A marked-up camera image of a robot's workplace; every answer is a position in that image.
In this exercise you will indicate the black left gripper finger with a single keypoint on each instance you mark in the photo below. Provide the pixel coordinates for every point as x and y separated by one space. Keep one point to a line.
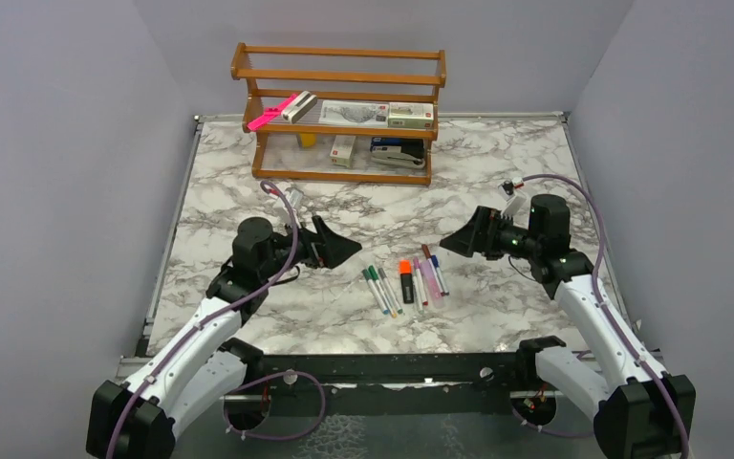
321 230
337 250

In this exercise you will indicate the brown cap white marker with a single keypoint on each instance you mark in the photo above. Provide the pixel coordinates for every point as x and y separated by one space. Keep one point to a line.
427 253

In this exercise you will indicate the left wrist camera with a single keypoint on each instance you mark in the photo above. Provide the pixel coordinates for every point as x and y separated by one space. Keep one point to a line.
295 197

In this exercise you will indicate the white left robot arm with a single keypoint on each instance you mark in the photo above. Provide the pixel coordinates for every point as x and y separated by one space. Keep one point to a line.
144 416

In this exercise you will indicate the green cap white marker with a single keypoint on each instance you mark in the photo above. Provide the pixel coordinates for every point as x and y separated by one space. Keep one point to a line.
384 296

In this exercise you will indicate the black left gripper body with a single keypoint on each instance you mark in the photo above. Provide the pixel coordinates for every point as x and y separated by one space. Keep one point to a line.
307 251

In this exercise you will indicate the black grey stapler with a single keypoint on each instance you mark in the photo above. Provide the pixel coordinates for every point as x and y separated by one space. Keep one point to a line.
400 152

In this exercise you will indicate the teal cap white marker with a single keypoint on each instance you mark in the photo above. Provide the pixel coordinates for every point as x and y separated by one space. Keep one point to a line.
375 292

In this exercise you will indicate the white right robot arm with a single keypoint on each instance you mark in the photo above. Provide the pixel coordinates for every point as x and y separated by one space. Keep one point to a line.
637 408

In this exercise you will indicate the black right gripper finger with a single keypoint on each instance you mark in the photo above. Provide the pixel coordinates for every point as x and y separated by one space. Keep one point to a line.
461 243
473 226

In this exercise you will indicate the small white red box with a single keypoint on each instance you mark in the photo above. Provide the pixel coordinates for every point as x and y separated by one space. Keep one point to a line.
342 150

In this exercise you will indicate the blue cap white marker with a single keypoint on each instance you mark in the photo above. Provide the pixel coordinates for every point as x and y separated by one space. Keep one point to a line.
439 275

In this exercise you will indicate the wooden two-tier shelf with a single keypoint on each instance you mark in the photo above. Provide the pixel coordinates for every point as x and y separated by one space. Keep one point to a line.
273 73

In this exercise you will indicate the green white staples box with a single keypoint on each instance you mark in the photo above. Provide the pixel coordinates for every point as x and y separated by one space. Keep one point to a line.
409 115

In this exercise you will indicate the black front mounting rail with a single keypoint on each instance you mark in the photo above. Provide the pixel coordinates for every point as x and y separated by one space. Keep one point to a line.
383 384

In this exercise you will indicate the yellow small block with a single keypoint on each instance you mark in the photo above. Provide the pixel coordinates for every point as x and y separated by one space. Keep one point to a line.
306 140

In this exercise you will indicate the pink cap white marker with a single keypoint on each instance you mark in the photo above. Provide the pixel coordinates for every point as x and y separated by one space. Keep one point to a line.
418 283

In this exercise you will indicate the pink highlighter pen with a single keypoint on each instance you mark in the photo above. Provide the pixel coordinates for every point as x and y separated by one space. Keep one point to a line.
435 300

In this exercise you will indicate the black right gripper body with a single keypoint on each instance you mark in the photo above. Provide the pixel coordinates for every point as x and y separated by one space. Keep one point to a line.
505 236

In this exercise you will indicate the orange cap black highlighter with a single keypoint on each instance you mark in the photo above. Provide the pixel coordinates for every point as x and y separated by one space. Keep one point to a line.
406 281

